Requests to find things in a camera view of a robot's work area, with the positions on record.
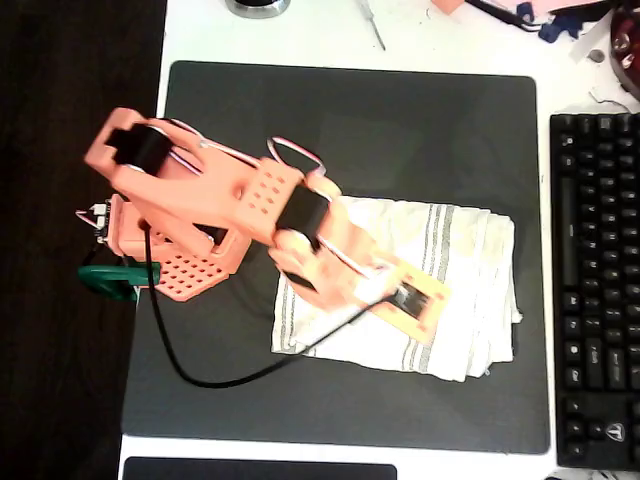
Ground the black desk mat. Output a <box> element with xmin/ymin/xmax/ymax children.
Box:
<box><xmin>121</xmin><ymin>59</ymin><xmax>551</xmax><ymax>456</ymax></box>

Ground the blue plastic object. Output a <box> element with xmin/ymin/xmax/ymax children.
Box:
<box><xmin>517</xmin><ymin>2</ymin><xmax>584</xmax><ymax>45</ymax></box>

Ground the small screwdriver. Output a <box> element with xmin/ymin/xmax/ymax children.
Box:
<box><xmin>355</xmin><ymin>0</ymin><xmax>387</xmax><ymax>51</ymax></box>

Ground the green table clamp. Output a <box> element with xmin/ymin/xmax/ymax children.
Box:
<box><xmin>77</xmin><ymin>262</ymin><xmax>162</xmax><ymax>302</ymax></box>

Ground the black flat slab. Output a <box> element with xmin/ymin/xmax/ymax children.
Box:
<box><xmin>122</xmin><ymin>455</ymin><xmax>399</xmax><ymax>480</ymax></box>

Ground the orange camera mount frame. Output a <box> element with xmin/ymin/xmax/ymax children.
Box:
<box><xmin>372</xmin><ymin>263</ymin><xmax>452</xmax><ymax>346</ymax></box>

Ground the black pen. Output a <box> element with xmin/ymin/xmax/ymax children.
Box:
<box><xmin>464</xmin><ymin>0</ymin><xmax>542</xmax><ymax>33</ymax></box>

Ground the round metal object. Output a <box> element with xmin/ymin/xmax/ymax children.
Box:
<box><xmin>224</xmin><ymin>0</ymin><xmax>291</xmax><ymax>20</ymax></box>

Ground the small controller board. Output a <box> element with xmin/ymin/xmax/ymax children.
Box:
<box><xmin>74</xmin><ymin>199</ymin><xmax>112</xmax><ymax>246</ymax></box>

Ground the dark red bowl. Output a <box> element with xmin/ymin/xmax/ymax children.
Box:
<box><xmin>608</xmin><ymin>7</ymin><xmax>640</xmax><ymax>96</ymax></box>

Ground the black keyboard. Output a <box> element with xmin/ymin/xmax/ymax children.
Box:
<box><xmin>548</xmin><ymin>112</ymin><xmax>640</xmax><ymax>471</ymax></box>

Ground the white striped towel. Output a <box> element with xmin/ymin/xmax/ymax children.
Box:
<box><xmin>270</xmin><ymin>194</ymin><xmax>525</xmax><ymax>385</ymax></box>

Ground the black camera cable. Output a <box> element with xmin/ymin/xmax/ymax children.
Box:
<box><xmin>141</xmin><ymin>219</ymin><xmax>426</xmax><ymax>390</ymax></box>

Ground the pink paper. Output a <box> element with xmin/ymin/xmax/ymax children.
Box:
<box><xmin>499</xmin><ymin>0</ymin><xmax>609</xmax><ymax>14</ymax></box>

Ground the white paper strip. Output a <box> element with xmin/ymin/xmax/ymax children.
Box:
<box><xmin>569</xmin><ymin>12</ymin><xmax>614</xmax><ymax>64</ymax></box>

